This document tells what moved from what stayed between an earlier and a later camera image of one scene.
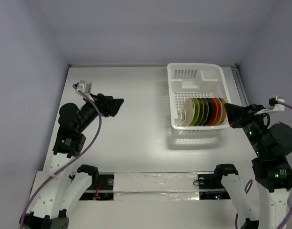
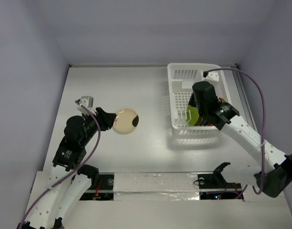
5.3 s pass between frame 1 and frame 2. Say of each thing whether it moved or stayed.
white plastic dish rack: stayed
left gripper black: moved
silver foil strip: stayed
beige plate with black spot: moved
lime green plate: stayed
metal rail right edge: stayed
